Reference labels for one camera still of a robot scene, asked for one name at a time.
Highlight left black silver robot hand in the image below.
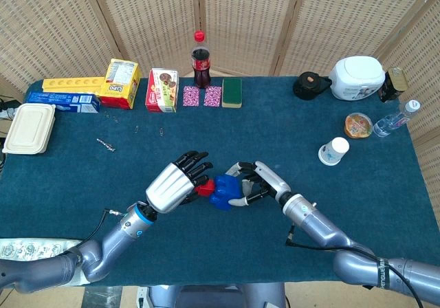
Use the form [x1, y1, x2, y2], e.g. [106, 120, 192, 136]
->
[145, 150, 215, 215]

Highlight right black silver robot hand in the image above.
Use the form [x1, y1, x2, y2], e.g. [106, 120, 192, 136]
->
[225, 160, 293, 208]

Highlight red toy block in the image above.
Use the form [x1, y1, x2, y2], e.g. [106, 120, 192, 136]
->
[196, 179, 216, 198]

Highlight blue toy block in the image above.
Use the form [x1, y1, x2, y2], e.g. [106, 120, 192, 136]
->
[209, 173, 244, 212]

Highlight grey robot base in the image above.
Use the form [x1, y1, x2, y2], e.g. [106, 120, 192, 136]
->
[136, 281, 288, 308]

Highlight white paper cup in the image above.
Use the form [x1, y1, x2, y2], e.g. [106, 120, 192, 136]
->
[318, 136, 351, 166]

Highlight blue table cloth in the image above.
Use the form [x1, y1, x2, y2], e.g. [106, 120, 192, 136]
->
[0, 76, 435, 287]

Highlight small metal screw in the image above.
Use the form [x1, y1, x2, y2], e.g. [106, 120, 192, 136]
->
[96, 137, 116, 153]

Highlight pink patterned card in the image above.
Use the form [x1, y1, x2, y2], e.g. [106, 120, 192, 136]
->
[182, 85, 201, 108]
[203, 85, 223, 108]

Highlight green yellow sponge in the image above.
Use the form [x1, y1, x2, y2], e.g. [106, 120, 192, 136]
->
[221, 78, 243, 109]

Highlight red snack box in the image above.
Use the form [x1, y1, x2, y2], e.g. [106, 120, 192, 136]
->
[145, 67, 179, 113]

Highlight black teapot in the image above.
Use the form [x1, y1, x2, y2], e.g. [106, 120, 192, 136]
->
[292, 71, 333, 101]

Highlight orange jelly cup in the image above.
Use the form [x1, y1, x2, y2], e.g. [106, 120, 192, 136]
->
[344, 112, 374, 140]

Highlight yellow Lipo biscuit box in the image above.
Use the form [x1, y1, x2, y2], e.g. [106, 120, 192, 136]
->
[99, 58, 142, 111]

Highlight cola bottle with red cap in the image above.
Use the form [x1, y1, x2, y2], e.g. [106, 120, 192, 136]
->
[190, 30, 212, 89]

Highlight white wet wipes tub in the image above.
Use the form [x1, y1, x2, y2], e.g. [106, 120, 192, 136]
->
[328, 56, 386, 101]

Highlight clear water bottle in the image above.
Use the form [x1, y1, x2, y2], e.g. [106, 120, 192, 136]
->
[373, 99, 421, 138]

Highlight long blue cardboard box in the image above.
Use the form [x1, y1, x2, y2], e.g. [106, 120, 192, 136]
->
[25, 91, 102, 114]

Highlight yellow plastic ice tray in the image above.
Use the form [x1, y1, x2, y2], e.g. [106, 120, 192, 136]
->
[41, 76, 106, 96]

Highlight beige lidded food container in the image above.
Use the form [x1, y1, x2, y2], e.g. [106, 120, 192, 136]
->
[1, 102, 57, 155]

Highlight dark tin with gold lid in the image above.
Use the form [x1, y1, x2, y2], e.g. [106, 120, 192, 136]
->
[377, 67, 410, 104]

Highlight woven bamboo folding screen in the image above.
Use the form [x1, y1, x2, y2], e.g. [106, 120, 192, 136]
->
[0, 0, 440, 199]

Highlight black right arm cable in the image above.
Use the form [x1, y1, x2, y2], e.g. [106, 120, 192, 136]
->
[285, 224, 424, 308]

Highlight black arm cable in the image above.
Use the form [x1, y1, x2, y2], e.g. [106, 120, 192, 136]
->
[285, 224, 424, 308]
[74, 208, 129, 251]

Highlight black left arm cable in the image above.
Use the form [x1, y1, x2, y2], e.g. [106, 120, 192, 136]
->
[74, 208, 129, 251]

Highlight black cables with plug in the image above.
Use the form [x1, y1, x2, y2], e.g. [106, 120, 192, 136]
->
[0, 96, 22, 120]

